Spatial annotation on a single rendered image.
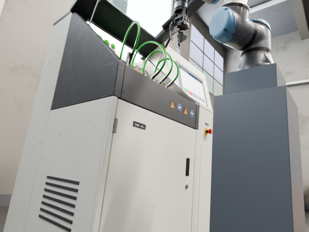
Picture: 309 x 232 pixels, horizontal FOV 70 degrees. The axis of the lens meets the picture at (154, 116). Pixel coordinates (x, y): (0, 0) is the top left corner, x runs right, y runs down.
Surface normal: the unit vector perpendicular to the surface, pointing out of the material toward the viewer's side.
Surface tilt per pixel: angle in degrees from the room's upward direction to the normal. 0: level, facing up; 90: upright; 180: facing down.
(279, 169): 90
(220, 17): 97
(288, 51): 90
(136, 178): 90
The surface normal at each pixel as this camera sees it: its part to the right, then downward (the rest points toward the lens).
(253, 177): -0.63, -0.25
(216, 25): -0.90, -0.07
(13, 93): 0.77, -0.08
